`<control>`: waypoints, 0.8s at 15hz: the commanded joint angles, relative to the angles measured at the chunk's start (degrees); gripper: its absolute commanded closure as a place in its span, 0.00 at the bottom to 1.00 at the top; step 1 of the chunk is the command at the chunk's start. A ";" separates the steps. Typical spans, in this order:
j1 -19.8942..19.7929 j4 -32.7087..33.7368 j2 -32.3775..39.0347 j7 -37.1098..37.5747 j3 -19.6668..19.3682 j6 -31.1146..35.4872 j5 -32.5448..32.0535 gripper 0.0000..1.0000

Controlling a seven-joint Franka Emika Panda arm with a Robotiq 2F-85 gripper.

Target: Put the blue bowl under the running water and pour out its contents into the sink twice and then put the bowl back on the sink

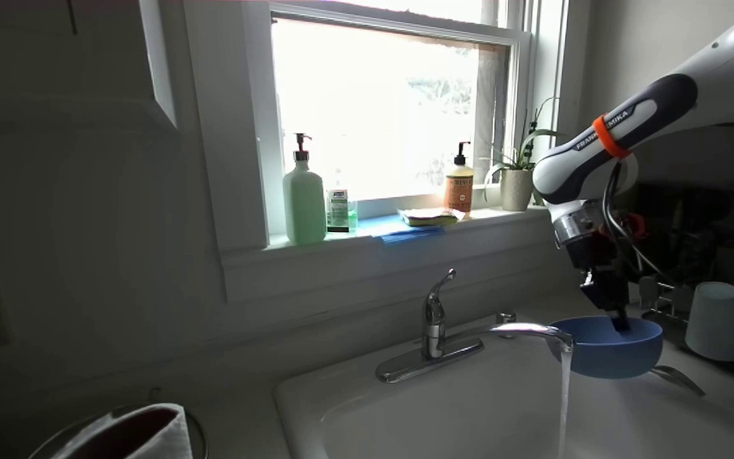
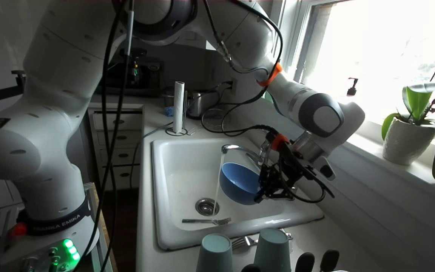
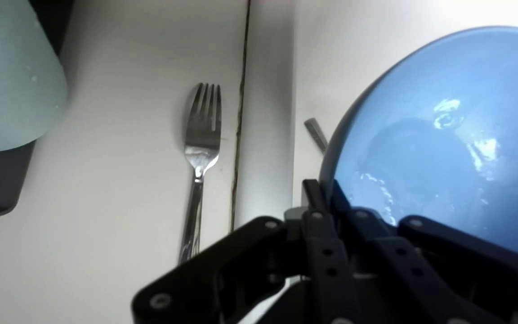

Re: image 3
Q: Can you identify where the silver utensil handle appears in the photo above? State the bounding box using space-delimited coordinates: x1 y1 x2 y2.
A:
304 118 329 154

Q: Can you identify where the pale green cup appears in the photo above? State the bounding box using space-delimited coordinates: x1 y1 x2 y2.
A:
0 0 68 153

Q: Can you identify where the blue bowl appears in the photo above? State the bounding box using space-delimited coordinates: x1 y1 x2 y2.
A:
319 26 518 264

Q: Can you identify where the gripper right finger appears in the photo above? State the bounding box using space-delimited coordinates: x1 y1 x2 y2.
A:
331 180 518 324

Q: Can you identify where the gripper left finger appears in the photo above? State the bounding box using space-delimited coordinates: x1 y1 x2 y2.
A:
132 179 364 324

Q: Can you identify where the silver fork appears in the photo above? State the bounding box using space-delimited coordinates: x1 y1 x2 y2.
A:
178 83 222 265

